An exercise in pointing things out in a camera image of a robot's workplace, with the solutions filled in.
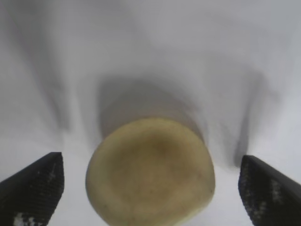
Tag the pale yellow egg yolk pastry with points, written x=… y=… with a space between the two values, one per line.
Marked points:
x=150 y=176

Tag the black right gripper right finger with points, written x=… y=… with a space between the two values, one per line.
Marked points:
x=270 y=195

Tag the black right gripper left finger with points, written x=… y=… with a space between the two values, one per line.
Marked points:
x=30 y=193

